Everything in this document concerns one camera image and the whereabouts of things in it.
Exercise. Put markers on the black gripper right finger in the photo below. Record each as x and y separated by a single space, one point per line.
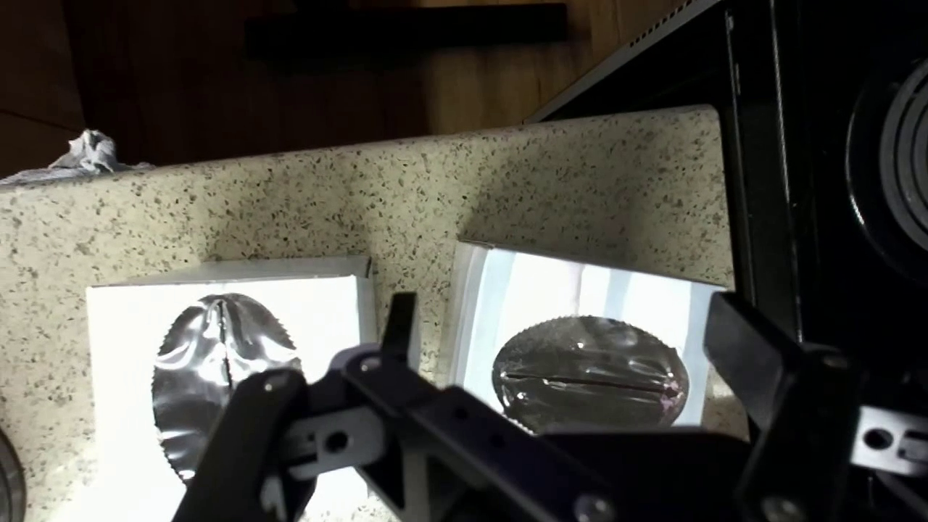
801 406

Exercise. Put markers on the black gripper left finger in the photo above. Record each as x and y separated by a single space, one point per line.
250 437

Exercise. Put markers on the pale white striped tissue box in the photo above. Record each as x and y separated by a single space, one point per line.
125 328

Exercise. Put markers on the dark grey striped tissue box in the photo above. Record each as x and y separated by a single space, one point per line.
540 290

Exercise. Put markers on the black electric stove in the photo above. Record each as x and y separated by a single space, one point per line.
801 145

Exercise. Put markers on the black coil burner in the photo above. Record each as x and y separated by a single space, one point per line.
903 164

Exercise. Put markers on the hanging grey towel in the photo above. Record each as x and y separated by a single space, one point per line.
92 151

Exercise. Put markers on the wooden lower cabinet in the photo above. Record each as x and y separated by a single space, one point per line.
194 77

